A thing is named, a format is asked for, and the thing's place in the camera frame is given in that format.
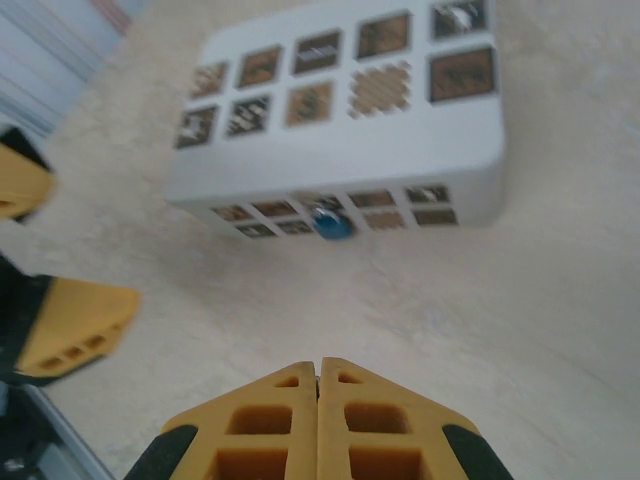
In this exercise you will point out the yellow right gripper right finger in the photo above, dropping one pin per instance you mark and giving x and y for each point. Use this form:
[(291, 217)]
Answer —
[(380, 400)]

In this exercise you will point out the white window blinds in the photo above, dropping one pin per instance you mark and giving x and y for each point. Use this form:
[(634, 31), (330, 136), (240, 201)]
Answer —
[(45, 55)]

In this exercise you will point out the grey aluminium table rail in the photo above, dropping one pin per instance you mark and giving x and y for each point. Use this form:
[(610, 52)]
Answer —
[(45, 440)]

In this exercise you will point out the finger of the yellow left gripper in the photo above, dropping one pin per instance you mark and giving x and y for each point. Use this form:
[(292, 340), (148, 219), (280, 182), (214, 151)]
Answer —
[(25, 185), (75, 315)]

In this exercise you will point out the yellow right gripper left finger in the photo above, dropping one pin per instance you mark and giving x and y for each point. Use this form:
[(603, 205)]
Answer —
[(270, 400)]

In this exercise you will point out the white tin box with pictures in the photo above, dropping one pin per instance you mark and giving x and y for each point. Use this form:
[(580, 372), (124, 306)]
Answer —
[(350, 155)]

